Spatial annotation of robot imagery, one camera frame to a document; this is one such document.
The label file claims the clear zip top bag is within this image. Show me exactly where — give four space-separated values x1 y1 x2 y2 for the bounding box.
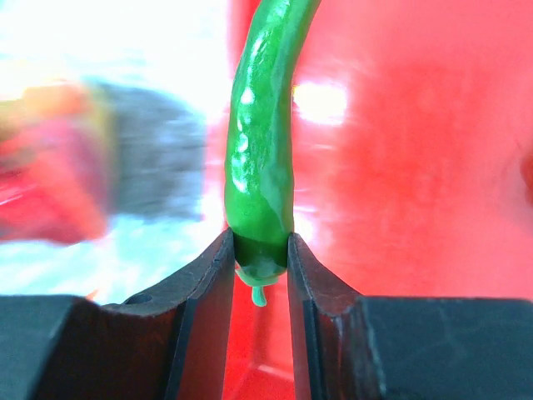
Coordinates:
1 81 116 245

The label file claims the green toy chili pepper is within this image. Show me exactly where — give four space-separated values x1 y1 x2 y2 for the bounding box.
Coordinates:
224 1 320 307

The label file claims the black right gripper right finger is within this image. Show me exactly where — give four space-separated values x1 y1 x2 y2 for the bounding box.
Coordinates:
287 234 532 399

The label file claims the red plastic bin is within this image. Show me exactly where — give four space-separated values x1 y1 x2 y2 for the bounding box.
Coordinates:
223 1 532 399

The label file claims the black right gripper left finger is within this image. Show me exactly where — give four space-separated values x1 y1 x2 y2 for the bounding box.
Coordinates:
1 231 235 399

